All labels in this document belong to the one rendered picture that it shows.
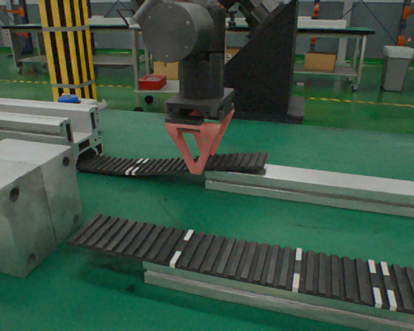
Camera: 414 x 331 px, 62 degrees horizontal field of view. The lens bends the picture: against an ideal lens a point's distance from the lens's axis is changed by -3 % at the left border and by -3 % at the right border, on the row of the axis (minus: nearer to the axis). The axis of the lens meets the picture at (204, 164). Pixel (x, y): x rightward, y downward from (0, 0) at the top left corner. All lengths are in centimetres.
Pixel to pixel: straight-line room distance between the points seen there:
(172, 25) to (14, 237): 24
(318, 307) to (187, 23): 27
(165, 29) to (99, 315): 26
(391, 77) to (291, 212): 496
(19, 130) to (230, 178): 32
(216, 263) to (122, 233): 10
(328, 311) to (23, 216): 27
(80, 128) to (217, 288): 37
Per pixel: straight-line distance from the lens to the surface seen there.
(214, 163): 48
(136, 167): 53
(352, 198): 47
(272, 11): 88
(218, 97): 44
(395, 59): 532
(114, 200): 47
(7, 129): 60
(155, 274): 33
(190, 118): 43
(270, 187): 47
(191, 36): 35
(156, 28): 36
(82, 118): 58
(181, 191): 48
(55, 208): 39
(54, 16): 376
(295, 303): 31
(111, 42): 917
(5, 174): 35
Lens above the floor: 101
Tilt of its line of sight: 24 degrees down
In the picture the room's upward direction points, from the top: straight up
